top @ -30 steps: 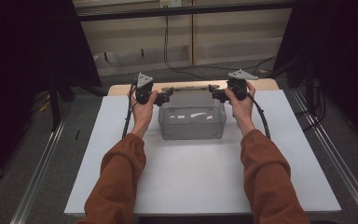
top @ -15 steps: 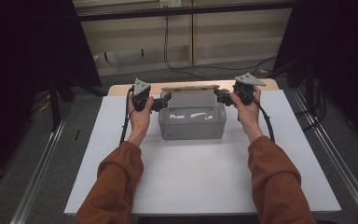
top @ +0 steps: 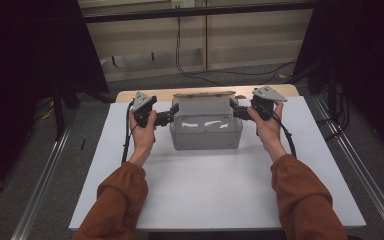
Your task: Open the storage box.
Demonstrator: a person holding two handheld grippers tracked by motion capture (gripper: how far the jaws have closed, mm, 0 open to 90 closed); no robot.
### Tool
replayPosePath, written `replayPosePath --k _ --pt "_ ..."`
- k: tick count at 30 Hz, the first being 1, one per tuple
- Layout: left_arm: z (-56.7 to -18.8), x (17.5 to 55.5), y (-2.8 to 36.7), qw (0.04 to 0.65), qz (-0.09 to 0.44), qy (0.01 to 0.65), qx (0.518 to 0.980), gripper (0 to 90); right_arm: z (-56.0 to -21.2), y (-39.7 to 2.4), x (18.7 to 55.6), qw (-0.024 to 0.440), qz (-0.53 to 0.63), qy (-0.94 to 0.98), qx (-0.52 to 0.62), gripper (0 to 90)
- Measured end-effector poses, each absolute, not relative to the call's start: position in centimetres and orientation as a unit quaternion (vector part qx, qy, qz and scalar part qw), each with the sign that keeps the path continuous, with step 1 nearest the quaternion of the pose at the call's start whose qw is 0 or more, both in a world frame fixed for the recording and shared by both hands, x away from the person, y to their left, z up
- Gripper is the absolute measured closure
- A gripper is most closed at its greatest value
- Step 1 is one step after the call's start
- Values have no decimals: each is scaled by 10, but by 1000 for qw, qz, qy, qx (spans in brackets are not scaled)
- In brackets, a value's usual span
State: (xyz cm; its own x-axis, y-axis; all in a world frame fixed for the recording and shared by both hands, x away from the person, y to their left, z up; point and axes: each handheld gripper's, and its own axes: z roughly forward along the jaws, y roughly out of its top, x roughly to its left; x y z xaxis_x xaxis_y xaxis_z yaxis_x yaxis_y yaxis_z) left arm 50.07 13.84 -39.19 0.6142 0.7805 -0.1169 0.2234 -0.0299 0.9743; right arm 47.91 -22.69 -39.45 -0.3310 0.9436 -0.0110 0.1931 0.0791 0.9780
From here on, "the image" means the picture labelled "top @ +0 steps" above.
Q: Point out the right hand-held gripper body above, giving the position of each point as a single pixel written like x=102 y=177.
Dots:
x=265 y=100

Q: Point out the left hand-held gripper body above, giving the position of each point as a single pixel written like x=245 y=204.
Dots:
x=143 y=105

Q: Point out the grey plastic storage box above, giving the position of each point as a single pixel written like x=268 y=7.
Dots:
x=205 y=138

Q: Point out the person's right hand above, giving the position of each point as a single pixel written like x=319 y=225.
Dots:
x=269 y=133

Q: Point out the person's left hand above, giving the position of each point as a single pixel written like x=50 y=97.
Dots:
x=142 y=140

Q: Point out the black metal stand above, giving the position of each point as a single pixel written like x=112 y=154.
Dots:
x=59 y=113

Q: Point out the white table sheet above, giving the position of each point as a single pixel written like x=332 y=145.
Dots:
x=210 y=190

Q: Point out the black horizontal bar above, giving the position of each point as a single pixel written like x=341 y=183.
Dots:
x=196 y=11

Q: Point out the black curtain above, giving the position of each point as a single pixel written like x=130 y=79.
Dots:
x=20 y=66
x=366 y=50

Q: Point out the white wall socket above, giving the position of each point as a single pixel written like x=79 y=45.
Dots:
x=182 y=3

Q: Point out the aluminium floor rail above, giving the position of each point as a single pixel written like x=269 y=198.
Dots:
x=363 y=170
x=43 y=186

